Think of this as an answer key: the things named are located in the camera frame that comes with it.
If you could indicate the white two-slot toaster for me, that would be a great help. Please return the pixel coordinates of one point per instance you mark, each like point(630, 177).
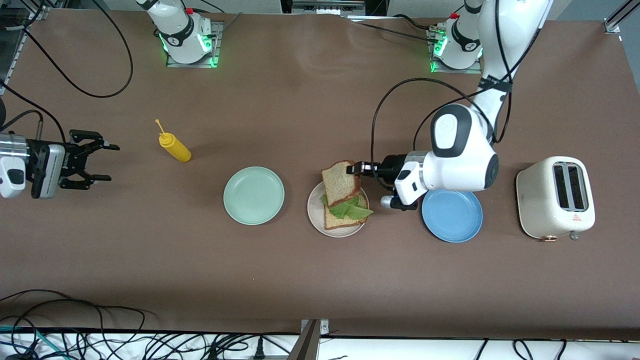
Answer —
point(537, 200)

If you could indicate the mint green plate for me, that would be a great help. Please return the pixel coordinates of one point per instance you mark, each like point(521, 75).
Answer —
point(254, 196)

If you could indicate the grey metal rack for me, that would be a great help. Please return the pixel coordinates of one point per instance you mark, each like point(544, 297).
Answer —
point(325, 7)

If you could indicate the beige plate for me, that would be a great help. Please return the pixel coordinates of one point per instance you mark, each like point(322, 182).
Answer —
point(315, 220)

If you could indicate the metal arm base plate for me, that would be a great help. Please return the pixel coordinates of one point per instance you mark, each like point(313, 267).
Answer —
point(457, 71)
point(217, 45)

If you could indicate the green lettuce leaf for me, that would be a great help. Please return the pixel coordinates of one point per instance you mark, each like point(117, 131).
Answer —
point(352, 211)

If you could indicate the black power plug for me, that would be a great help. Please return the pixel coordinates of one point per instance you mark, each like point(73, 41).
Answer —
point(259, 350)

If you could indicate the metal table edge bracket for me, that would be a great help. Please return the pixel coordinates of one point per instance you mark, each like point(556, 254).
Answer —
point(307, 345)

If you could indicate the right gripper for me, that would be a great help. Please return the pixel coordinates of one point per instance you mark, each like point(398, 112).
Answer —
point(71, 161)

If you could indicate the yellow squeeze bottle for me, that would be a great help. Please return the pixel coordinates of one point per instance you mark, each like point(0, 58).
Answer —
point(177, 150)

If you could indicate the brown bread slice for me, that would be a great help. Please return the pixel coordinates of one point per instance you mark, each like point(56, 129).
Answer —
point(340, 182)
point(335, 221)

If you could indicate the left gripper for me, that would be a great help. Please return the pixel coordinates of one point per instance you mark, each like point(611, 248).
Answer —
point(389, 166)

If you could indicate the blue plate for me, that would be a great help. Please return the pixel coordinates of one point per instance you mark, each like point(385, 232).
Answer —
point(452, 220)

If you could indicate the aluminium frame profile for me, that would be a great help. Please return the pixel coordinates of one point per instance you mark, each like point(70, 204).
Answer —
point(612, 25)
point(37, 12)

